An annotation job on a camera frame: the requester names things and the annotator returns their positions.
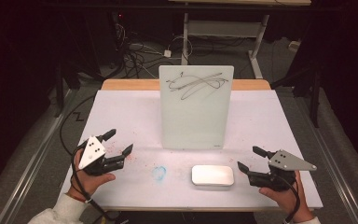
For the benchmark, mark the white metal desk frame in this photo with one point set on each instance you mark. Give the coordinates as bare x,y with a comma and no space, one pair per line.
223,28

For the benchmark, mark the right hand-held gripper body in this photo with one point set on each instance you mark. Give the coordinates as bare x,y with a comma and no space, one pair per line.
287,163

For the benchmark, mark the scribbled upright whiteboard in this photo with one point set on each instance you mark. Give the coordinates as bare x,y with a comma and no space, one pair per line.
195,109

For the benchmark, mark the dark metal stand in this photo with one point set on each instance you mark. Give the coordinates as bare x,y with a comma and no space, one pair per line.
315,99
59,93

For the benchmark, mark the white table sheet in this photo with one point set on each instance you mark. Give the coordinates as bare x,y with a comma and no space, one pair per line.
130,118

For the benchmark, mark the person's right hand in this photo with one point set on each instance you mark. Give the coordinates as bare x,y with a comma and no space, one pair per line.
287,202

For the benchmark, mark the white power adapter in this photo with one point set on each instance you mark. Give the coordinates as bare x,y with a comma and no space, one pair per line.
167,53

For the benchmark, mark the white rectangular eraser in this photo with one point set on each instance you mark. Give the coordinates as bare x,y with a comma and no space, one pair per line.
212,175

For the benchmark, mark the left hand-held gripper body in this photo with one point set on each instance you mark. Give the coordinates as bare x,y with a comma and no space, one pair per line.
92,152

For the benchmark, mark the person's left hand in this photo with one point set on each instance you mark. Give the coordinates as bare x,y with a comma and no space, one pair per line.
90,183

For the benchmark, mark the pale floor box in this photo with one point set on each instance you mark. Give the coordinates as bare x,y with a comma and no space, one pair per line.
294,45

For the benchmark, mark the metal floor rail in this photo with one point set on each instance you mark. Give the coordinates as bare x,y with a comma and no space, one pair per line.
34,161
338,180

